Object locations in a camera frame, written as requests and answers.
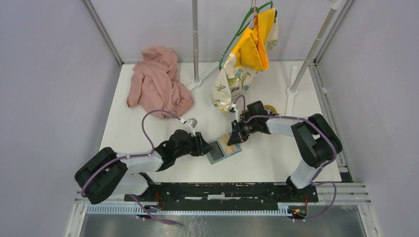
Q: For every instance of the yellow oval tray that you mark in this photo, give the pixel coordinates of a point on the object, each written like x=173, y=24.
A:
x=271, y=110

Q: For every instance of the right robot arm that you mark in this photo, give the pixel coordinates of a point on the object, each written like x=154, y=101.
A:
x=316, y=141

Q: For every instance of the cartoon print children's garment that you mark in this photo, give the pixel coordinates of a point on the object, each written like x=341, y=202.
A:
x=248, y=57

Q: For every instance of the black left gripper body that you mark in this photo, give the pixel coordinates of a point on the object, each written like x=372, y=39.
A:
x=190, y=146

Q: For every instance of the left metal rack pole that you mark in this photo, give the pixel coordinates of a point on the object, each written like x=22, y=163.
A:
x=198, y=80

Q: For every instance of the black credit card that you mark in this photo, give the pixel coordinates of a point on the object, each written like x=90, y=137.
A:
x=216, y=153

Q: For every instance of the right metal rack pole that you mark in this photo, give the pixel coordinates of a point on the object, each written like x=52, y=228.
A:
x=297, y=73

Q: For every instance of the pink crumpled garment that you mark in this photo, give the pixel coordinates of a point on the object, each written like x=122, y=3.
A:
x=155, y=83

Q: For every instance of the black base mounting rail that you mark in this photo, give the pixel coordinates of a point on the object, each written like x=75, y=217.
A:
x=225, y=196

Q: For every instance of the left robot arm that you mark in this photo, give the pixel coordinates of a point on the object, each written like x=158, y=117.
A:
x=110, y=173

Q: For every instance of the green clothes hanger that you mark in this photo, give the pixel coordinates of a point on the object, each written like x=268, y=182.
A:
x=253, y=11

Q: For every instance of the metal rack pole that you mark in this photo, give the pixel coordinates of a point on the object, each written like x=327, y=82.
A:
x=198, y=80
x=297, y=73

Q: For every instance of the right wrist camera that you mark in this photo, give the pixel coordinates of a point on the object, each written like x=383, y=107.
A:
x=237, y=110

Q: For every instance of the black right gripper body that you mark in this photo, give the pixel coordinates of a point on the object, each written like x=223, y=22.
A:
x=247, y=128

